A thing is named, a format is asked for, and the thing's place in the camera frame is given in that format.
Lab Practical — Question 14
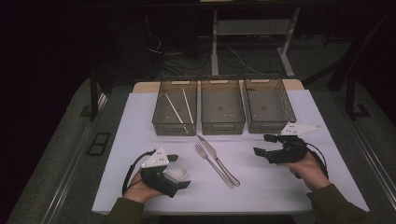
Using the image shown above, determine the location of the metal floor rail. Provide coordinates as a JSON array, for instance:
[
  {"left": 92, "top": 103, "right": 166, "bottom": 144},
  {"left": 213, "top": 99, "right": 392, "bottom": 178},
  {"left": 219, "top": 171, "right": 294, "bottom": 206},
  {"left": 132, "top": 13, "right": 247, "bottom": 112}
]
[
  {"left": 345, "top": 116, "right": 396, "bottom": 202},
  {"left": 40, "top": 92, "right": 108, "bottom": 224}
]

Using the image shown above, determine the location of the white floor cable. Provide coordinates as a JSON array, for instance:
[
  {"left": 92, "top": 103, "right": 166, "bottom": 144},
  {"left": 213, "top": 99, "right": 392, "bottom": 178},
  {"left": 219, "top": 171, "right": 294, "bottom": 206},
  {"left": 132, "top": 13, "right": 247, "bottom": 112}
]
[{"left": 226, "top": 46, "right": 267, "bottom": 77}]

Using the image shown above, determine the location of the silver table knife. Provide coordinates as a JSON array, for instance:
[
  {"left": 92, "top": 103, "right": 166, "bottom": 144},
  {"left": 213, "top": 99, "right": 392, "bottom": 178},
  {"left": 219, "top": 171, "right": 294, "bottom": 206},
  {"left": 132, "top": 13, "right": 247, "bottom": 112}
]
[{"left": 196, "top": 133, "right": 241, "bottom": 188}]

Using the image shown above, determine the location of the tangle of black floor cables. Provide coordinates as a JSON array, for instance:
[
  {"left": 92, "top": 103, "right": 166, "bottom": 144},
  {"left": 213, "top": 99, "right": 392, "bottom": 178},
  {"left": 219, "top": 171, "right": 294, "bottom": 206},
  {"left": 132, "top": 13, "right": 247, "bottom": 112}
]
[{"left": 144, "top": 31, "right": 213, "bottom": 78}]

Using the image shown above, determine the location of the white metal desk frame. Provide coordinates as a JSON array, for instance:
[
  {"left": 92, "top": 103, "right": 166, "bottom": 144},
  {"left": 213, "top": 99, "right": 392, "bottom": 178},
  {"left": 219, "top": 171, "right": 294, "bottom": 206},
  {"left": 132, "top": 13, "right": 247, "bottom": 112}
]
[{"left": 210, "top": 7, "right": 302, "bottom": 78}]

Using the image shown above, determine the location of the person's right hand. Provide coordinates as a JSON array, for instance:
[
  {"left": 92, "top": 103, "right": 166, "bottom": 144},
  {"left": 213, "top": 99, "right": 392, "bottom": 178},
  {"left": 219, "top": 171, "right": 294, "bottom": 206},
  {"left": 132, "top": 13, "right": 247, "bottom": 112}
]
[{"left": 279, "top": 151, "right": 331, "bottom": 191}]

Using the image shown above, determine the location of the silver fork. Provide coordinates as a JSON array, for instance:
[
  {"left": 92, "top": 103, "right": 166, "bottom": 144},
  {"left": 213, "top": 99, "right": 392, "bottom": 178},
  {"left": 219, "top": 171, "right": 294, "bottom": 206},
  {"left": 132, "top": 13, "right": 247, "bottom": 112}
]
[{"left": 194, "top": 141, "right": 235, "bottom": 190}]

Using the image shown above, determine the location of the smoky transparent plastic bin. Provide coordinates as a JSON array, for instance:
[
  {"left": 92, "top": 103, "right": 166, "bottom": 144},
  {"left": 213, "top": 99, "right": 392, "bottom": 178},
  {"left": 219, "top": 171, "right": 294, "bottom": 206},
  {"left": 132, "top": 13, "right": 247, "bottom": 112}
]
[
  {"left": 200, "top": 78, "right": 247, "bottom": 136},
  {"left": 151, "top": 79, "right": 198, "bottom": 137},
  {"left": 243, "top": 77, "right": 297, "bottom": 135}
]

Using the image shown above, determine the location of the person's left hand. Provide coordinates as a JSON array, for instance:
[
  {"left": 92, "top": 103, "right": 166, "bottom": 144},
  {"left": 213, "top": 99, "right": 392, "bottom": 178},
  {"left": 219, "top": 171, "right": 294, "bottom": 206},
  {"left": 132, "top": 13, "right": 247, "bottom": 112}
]
[{"left": 122, "top": 172, "right": 164, "bottom": 204}]

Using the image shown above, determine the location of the white ceramic spoon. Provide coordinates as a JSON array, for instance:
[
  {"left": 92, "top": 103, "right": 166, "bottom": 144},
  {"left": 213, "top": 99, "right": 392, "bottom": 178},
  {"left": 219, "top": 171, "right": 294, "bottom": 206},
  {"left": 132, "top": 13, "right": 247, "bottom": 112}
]
[{"left": 162, "top": 165, "right": 190, "bottom": 182}]

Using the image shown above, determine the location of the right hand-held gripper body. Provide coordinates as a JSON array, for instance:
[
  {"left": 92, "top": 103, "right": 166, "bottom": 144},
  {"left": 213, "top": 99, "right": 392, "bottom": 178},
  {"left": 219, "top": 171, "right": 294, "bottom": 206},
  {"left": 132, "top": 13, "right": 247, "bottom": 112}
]
[{"left": 265, "top": 121, "right": 321, "bottom": 165}]

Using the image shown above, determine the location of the white table mat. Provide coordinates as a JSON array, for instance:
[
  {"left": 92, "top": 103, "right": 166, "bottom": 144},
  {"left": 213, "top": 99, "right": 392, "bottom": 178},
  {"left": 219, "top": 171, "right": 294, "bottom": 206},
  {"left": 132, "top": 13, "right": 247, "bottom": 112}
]
[{"left": 92, "top": 89, "right": 371, "bottom": 216}]

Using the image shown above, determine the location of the left hand-held gripper black cable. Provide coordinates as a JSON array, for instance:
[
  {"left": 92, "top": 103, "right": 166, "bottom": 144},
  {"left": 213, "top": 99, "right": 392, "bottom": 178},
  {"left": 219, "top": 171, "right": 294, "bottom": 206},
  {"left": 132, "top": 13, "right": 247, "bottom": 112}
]
[{"left": 121, "top": 149, "right": 156, "bottom": 196}]

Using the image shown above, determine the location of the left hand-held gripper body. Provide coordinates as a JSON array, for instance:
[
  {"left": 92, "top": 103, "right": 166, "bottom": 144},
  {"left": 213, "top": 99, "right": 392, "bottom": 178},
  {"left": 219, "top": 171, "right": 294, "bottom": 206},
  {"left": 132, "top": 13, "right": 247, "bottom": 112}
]
[{"left": 139, "top": 147, "right": 180, "bottom": 199}]

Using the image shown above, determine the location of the black metal stand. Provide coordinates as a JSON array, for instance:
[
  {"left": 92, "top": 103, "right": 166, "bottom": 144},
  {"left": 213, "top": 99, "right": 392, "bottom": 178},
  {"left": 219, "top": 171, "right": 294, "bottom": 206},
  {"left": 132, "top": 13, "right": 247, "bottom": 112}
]
[
  {"left": 345, "top": 74, "right": 372, "bottom": 121},
  {"left": 89, "top": 69, "right": 108, "bottom": 122}
]

